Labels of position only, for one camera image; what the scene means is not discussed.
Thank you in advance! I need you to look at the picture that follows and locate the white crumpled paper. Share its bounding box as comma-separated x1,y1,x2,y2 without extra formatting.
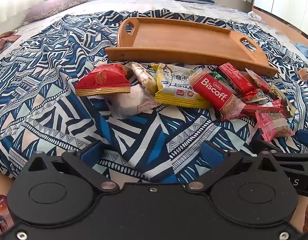
249,11,263,22

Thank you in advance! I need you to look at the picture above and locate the red nut mix packet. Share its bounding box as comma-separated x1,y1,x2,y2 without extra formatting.
220,100,284,122

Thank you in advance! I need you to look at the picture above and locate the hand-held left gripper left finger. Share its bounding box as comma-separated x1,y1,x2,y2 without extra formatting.
27,141,120,193

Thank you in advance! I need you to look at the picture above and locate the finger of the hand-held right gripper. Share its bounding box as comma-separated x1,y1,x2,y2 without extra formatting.
251,139,308,167

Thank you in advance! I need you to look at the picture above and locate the beige spotted nougat packet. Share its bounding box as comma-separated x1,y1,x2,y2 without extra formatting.
126,62,158,94

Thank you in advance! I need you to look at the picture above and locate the white clear snack packet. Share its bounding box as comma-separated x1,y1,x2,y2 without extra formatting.
106,84,167,119

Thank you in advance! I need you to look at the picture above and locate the blue white patterned blanket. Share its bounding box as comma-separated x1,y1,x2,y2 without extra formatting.
0,9,308,183

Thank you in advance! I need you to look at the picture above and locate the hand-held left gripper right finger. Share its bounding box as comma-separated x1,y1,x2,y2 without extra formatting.
186,141,285,193

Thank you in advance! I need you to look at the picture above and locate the dark brown snack packet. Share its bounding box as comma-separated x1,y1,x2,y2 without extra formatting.
281,97,295,118

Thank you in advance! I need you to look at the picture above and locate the red printed packet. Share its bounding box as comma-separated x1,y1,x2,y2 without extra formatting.
0,195,16,234

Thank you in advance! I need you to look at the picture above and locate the wooden tray with handles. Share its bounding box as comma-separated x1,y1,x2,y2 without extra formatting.
105,17,279,77

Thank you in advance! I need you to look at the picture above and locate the light blue cloth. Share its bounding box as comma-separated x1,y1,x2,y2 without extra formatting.
295,42,308,64

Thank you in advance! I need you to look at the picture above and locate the purple pillow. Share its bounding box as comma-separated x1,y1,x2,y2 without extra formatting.
23,0,92,25

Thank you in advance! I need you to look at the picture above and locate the grey bed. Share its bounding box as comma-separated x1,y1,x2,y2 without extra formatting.
0,0,308,65

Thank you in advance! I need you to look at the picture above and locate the red caramel biscuit packet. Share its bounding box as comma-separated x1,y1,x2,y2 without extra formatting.
189,71,245,120

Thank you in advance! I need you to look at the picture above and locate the olive gold small packet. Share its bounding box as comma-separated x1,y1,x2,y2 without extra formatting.
269,82,285,99

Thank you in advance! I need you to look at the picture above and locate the long red snack packet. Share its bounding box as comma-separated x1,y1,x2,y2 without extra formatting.
218,62,258,98

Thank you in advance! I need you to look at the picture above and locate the red gold snack packet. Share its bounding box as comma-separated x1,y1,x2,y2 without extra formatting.
75,64,131,97

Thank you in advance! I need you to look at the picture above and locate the brown cloth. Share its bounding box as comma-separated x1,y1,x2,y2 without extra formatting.
0,31,20,55

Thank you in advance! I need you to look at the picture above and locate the green pea snack packet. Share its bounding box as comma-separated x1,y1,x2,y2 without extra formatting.
209,72,228,83

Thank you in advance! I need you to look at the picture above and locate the yellow wafer packet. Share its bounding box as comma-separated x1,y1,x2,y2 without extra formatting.
151,63,211,109

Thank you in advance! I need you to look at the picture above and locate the pink clear snack packet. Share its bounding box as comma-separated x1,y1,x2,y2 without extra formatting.
255,112,294,142

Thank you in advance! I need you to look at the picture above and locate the clear red cookie packet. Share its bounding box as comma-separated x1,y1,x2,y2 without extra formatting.
245,69,270,92

